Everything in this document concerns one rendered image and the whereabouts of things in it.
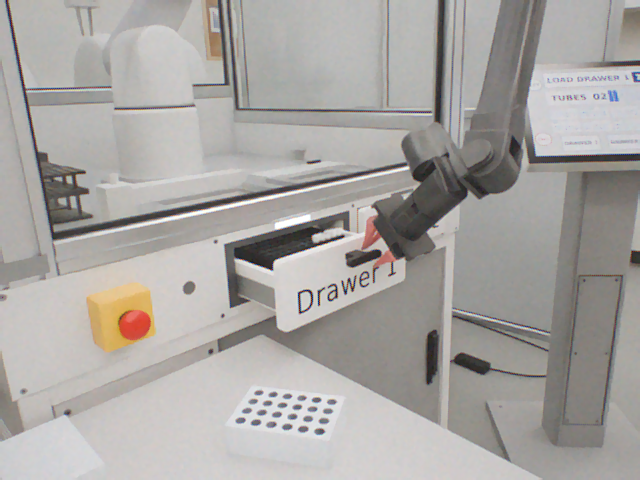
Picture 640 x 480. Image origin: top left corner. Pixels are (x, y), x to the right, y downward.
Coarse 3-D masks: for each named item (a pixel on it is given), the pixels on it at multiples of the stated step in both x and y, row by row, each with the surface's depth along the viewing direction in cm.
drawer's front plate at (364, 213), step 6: (360, 210) 103; (366, 210) 103; (372, 210) 104; (360, 216) 103; (366, 216) 103; (360, 222) 104; (438, 222) 122; (444, 222) 123; (360, 228) 104; (438, 228) 122; (444, 228) 124; (432, 234) 121; (438, 234) 123
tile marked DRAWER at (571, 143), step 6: (564, 138) 132; (570, 138) 131; (576, 138) 131; (582, 138) 131; (588, 138) 131; (594, 138) 131; (600, 138) 131; (564, 144) 131; (570, 144) 131; (576, 144) 131; (582, 144) 130; (588, 144) 130; (594, 144) 130; (600, 144) 130; (564, 150) 130; (570, 150) 130; (576, 150) 130; (582, 150) 130; (588, 150) 130; (594, 150) 130; (600, 150) 129
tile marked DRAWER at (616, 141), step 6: (612, 138) 131; (618, 138) 130; (624, 138) 130; (630, 138) 130; (636, 138) 130; (612, 144) 130; (618, 144) 130; (624, 144) 130; (630, 144) 129; (636, 144) 129; (612, 150) 129
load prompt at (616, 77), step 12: (564, 72) 139; (576, 72) 139; (588, 72) 139; (600, 72) 139; (612, 72) 138; (624, 72) 138; (636, 72) 138; (552, 84) 138; (564, 84) 138; (576, 84) 138; (588, 84) 137; (600, 84) 137; (612, 84) 137; (624, 84) 136; (636, 84) 136
